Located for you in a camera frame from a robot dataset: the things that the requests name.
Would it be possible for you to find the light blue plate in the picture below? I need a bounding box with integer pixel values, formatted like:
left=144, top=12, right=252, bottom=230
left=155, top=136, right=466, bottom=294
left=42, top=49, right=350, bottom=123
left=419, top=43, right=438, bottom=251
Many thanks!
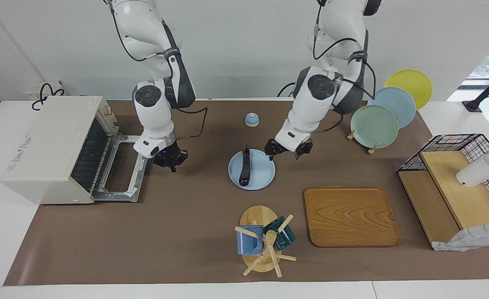
left=228, top=149, right=276, bottom=191
left=368, top=87, right=416, bottom=129

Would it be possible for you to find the dark purple eggplant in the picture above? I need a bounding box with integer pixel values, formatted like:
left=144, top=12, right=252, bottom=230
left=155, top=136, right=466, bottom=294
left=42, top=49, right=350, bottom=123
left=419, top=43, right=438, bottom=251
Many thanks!
left=239, top=145, right=251, bottom=186

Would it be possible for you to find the white toaster oven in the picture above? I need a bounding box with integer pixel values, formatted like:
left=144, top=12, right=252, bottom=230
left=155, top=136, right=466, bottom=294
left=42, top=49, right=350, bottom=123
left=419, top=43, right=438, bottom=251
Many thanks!
left=0, top=96, right=149, bottom=205

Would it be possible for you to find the wooden mug tree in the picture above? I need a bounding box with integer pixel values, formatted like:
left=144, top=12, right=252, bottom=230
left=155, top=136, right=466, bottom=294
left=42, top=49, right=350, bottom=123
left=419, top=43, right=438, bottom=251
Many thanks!
left=235, top=205, right=297, bottom=278

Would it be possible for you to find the brown table mat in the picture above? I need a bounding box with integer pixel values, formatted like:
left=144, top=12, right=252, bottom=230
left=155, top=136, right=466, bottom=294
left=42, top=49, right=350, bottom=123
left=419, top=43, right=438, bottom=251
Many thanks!
left=3, top=100, right=489, bottom=286

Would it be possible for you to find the wooden plate rack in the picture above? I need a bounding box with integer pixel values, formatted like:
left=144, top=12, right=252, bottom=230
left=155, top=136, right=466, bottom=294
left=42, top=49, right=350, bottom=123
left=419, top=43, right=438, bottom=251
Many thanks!
left=347, top=130, right=379, bottom=155

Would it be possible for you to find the square wooden tray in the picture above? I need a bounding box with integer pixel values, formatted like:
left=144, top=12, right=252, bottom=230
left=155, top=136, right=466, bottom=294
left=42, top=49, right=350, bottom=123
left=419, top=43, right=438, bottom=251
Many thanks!
left=304, top=186, right=402, bottom=248

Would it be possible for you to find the pale green standing plate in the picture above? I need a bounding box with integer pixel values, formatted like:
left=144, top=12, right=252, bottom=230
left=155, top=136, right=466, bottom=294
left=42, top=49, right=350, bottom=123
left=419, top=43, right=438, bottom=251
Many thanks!
left=350, top=105, right=399, bottom=149

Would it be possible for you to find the dark green mug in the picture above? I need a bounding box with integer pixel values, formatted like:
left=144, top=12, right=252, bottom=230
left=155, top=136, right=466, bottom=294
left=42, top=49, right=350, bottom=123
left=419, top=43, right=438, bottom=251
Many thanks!
left=263, top=216, right=296, bottom=251

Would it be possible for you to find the blue enamel mug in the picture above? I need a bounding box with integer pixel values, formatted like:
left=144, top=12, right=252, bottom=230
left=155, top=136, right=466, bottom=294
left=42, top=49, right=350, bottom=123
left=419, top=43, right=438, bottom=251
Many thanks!
left=236, top=225, right=264, bottom=255

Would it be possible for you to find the light blue standing plate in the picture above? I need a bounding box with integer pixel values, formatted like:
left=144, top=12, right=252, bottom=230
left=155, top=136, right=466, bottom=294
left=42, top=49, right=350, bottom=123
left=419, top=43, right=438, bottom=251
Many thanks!
left=368, top=87, right=416, bottom=129

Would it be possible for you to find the yellow standing plate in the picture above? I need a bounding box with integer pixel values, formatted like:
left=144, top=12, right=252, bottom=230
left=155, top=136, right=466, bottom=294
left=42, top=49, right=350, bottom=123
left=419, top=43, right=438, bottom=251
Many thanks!
left=384, top=69, right=433, bottom=110

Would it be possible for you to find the stepped wooden shelf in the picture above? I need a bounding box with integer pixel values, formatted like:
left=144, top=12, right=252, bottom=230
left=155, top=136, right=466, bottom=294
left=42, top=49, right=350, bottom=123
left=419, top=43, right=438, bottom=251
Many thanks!
left=397, top=150, right=489, bottom=250

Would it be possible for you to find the white plastic cup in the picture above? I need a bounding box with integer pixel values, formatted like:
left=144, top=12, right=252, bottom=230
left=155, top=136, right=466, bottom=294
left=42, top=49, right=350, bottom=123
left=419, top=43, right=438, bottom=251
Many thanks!
left=456, top=154, right=489, bottom=188

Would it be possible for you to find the white checked cloth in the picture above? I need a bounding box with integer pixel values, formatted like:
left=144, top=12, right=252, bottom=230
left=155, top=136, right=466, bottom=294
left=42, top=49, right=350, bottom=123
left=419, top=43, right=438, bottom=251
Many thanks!
left=432, top=224, right=489, bottom=252

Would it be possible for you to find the black angled stand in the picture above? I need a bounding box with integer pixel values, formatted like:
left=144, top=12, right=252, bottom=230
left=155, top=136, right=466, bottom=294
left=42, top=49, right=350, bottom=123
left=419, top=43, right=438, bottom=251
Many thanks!
left=462, top=66, right=489, bottom=113

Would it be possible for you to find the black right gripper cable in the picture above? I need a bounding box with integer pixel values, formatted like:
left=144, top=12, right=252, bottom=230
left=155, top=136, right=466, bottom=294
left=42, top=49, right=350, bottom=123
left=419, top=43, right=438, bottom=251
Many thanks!
left=107, top=0, right=208, bottom=140

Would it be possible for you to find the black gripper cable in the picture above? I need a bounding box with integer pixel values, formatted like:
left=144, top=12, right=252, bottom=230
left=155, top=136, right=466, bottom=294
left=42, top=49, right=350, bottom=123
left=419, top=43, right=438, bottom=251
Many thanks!
left=313, top=0, right=378, bottom=133
left=107, top=0, right=208, bottom=140

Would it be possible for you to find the black arm base cable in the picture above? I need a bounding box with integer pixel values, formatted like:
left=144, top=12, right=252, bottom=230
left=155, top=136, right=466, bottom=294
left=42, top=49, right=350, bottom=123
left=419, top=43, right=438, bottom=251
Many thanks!
left=277, top=82, right=297, bottom=98

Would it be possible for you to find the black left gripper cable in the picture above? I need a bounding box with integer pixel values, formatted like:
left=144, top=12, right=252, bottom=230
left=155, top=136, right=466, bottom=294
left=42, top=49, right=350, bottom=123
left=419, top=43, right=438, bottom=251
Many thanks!
left=313, top=0, right=378, bottom=133

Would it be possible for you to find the coiled black cable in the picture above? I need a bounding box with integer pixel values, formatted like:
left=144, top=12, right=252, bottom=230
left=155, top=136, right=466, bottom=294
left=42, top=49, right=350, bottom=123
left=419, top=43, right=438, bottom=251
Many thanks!
left=32, top=83, right=65, bottom=111

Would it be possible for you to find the black wire basket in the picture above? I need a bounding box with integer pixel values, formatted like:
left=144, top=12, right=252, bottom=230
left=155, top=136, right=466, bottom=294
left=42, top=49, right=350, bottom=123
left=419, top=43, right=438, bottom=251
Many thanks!
left=397, top=133, right=489, bottom=220

